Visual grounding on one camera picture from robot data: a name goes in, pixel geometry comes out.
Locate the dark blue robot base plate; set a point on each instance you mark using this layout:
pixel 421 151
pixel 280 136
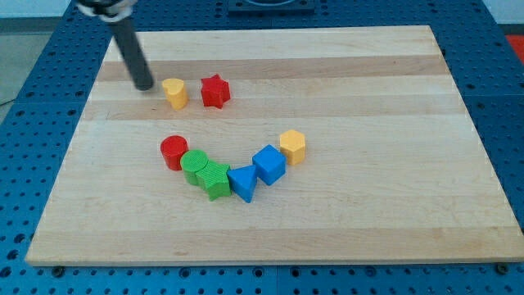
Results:
pixel 242 7

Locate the green star block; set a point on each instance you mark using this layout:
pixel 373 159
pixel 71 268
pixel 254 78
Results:
pixel 213 179

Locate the blue triangle block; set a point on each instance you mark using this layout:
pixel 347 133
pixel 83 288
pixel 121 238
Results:
pixel 243 182

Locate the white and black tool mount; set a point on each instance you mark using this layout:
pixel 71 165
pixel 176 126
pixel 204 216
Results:
pixel 107 10

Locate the blue cube block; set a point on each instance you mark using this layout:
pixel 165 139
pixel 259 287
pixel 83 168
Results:
pixel 270 164

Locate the red cylinder block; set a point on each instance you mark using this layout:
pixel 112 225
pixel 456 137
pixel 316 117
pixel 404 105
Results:
pixel 172 149

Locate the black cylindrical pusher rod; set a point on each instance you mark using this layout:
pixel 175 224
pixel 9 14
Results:
pixel 130 49

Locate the yellow hexagon block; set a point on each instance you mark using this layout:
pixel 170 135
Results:
pixel 293 146

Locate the green cylinder block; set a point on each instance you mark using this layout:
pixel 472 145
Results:
pixel 192 162

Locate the wooden board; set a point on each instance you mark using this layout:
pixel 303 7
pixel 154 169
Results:
pixel 394 172

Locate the red star block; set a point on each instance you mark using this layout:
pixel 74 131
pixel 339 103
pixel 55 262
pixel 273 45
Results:
pixel 215 91

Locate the yellow heart block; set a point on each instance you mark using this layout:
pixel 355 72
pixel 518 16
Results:
pixel 175 93

